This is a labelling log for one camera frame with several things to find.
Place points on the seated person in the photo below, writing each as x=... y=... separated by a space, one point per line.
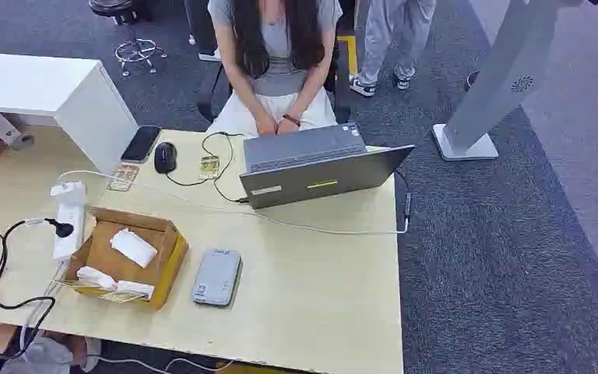
x=278 y=77

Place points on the white floor stand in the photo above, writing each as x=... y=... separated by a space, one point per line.
x=500 y=72

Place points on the white cabinet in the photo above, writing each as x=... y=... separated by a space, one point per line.
x=36 y=85

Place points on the clear card sleeve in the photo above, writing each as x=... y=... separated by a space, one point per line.
x=122 y=178

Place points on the grey paper roll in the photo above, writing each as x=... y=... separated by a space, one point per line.
x=7 y=133

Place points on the yellow floor tape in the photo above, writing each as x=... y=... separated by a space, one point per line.
x=349 y=54

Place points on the person in dark trousers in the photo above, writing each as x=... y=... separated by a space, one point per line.
x=202 y=26

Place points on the wooden card box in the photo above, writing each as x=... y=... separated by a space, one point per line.
x=167 y=263

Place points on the grey laptop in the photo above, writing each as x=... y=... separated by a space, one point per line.
x=314 y=178

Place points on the stool with chrome base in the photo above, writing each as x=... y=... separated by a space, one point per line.
x=136 y=49

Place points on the white power strip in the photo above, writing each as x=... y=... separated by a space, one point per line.
x=69 y=222

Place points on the black smartphone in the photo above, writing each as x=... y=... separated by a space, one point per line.
x=141 y=144

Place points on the black power plug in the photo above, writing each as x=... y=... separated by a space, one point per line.
x=63 y=228

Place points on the black computer mouse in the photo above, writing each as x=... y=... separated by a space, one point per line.
x=165 y=157

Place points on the person in grey trousers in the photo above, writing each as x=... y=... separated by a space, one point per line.
x=381 y=36

